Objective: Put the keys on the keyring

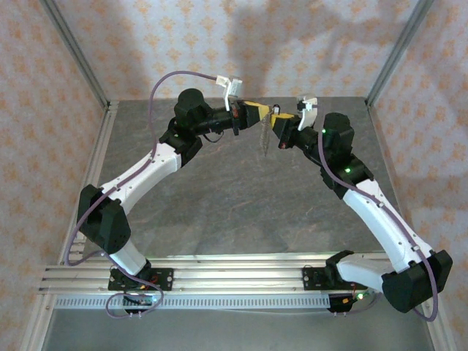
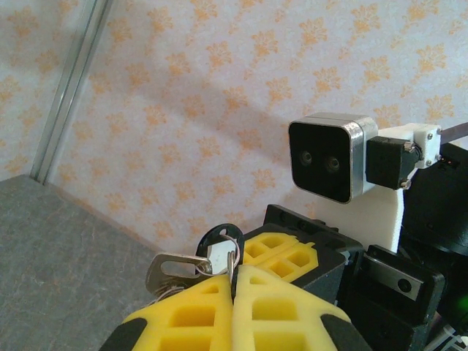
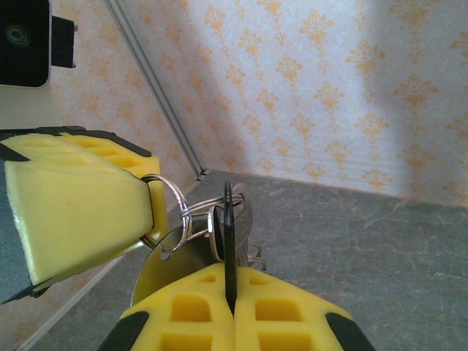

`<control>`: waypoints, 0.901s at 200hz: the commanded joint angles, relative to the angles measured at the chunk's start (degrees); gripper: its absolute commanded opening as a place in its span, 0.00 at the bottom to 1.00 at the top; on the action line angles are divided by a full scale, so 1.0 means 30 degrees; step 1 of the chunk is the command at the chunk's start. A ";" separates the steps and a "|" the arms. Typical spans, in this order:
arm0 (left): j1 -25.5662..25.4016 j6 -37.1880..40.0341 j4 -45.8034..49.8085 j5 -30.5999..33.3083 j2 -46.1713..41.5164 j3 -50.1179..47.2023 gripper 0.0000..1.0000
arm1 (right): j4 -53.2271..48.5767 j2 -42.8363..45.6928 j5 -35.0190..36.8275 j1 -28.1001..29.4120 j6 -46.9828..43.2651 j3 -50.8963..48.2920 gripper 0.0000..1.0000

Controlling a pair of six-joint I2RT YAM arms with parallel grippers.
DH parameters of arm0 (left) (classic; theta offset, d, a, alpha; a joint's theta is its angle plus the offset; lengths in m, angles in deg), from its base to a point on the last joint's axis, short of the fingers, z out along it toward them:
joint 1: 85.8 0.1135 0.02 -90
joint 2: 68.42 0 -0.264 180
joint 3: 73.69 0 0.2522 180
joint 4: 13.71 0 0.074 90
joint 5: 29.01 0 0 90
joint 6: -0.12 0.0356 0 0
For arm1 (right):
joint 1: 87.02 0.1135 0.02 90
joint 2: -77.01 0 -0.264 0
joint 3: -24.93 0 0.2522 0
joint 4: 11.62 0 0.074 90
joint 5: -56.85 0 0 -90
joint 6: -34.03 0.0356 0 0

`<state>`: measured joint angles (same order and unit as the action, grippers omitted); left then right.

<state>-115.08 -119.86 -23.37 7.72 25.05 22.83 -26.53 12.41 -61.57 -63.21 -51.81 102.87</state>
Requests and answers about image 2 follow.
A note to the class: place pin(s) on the black round key tag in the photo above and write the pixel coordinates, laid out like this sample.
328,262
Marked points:
204,241

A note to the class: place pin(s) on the aluminium frame post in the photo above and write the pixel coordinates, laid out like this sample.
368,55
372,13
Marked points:
69,91

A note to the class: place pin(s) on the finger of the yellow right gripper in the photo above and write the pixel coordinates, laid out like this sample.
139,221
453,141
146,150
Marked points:
305,268
285,245

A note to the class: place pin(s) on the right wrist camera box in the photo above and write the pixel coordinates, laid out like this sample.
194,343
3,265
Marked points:
321,157

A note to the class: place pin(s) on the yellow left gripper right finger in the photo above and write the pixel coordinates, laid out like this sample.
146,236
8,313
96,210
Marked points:
292,321

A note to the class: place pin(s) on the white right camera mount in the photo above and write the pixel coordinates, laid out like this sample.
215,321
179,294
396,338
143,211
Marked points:
396,226

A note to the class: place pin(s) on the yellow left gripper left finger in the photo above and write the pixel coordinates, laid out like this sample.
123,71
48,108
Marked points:
183,325

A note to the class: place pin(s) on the silver split keyring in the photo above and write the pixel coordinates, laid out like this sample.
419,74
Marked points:
232,270

